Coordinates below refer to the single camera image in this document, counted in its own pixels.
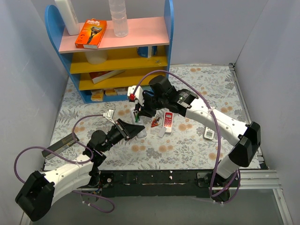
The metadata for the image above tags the white remote with screen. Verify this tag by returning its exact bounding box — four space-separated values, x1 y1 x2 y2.
130 107 147 138

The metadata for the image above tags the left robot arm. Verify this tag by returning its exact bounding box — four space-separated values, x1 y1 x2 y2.
15 119 145 222

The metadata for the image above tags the white bottle on shelf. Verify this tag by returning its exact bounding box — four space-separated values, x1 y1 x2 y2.
55 0 80 36

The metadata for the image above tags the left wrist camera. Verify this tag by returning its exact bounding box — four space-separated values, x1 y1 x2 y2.
103 109 115 124

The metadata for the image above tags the blue white carton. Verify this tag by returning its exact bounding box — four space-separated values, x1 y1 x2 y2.
137 45 158 58

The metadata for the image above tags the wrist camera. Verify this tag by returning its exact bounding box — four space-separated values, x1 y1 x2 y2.
103 109 115 124
127 85 144 111

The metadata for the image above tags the yellow sponge pack left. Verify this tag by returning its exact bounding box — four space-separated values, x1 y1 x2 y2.
91 90 104 102

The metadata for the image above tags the floral table mat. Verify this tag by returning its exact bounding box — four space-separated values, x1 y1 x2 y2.
51 66 246 170

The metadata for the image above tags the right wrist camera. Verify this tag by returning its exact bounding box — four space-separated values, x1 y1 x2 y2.
127 85 144 111

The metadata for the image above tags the blue shelf unit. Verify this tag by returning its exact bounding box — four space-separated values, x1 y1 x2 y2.
45 0 174 103

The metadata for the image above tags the clear plastic water bottle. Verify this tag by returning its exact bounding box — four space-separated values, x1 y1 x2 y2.
109 0 128 38

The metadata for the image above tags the green battery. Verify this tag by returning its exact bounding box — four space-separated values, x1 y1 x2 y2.
134 112 140 123

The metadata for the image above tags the orange razor box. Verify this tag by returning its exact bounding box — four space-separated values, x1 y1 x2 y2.
75 19 107 49

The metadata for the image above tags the white cup on shelf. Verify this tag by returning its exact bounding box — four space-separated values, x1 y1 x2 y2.
85 50 108 65

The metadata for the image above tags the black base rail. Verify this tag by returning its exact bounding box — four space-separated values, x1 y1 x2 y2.
99 169 212 198

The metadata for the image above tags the cluster of batteries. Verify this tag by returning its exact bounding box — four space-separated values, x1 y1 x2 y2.
151 117 160 128

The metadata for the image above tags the grey white remote control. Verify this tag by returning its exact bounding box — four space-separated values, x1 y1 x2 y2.
203 127 215 140

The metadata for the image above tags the red white remote control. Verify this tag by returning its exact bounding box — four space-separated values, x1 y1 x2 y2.
163 112 173 134

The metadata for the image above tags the black flat bar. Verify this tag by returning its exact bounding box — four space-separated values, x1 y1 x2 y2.
42 133 76 159

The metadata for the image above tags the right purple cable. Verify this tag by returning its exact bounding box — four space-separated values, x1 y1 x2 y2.
135 69 241 204

